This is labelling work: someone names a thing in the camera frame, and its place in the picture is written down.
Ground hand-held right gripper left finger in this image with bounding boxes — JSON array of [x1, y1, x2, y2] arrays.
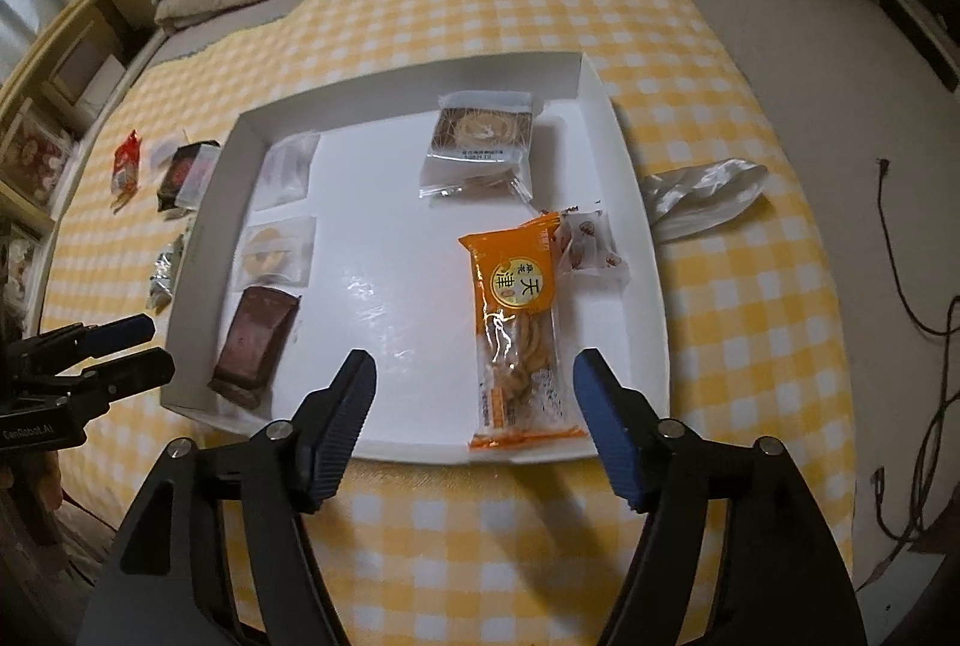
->
[[75, 349, 377, 646]]

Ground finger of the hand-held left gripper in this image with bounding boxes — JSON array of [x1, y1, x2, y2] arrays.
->
[[30, 313, 157, 363], [67, 347, 175, 403]]

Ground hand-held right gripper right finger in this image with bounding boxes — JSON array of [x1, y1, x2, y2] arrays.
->
[[572, 348, 860, 646]]

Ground small green silver packet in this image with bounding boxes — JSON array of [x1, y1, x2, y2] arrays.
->
[[146, 233, 188, 309]]

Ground brown chocolate cake packet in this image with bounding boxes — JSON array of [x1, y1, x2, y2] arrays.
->
[[208, 286, 302, 408]]

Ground orange snack packet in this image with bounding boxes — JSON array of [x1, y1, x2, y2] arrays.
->
[[457, 212, 590, 452]]

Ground white cardboard box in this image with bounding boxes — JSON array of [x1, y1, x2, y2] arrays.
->
[[160, 50, 671, 467]]

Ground black packet red print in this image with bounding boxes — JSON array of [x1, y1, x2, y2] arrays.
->
[[157, 142, 207, 212]]

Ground red snack packet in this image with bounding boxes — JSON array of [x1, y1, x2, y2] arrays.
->
[[111, 130, 143, 197]]

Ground clear packet pale round cookie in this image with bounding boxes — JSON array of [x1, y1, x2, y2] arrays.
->
[[236, 216, 317, 285]]

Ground small white candy packet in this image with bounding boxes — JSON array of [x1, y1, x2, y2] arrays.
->
[[559, 203, 629, 288]]

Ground clear swirl roll cake packet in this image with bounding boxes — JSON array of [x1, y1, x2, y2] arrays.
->
[[418, 91, 547, 208]]

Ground yellow checked mat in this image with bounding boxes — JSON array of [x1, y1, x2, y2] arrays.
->
[[34, 0, 856, 646]]

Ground clear bag brown plush toys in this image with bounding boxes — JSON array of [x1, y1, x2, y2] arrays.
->
[[0, 98, 80, 212]]

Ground white storage box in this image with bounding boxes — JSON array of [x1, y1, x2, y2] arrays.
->
[[71, 53, 128, 110]]

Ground silver foil wrapper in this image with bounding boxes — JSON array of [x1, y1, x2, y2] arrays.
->
[[637, 157, 770, 242]]

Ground brown cardboard box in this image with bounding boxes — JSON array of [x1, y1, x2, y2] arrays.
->
[[45, 11, 113, 84]]

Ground brown cable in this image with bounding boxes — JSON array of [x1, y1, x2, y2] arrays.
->
[[874, 157, 960, 572]]

